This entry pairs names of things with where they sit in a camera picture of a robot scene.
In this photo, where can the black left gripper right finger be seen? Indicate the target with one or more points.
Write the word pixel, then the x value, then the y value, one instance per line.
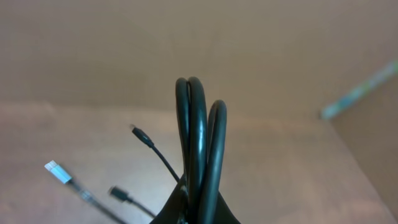
pixel 223 214

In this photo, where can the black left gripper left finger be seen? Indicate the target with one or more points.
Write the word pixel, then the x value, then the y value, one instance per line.
pixel 175 208

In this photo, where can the brown cardboard back panel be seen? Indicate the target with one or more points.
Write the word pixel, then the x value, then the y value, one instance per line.
pixel 263 58

